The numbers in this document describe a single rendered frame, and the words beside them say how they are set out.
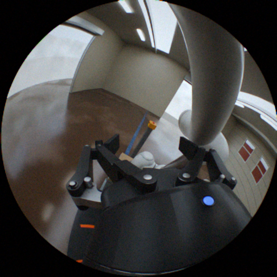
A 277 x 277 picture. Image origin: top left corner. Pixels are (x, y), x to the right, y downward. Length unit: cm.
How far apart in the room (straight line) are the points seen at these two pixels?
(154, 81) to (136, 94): 145
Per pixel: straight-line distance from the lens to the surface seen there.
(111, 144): 16
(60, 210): 166
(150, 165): 85
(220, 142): 44
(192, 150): 17
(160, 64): 676
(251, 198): 711
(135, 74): 677
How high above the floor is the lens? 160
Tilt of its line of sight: 30 degrees down
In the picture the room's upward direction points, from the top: 31 degrees clockwise
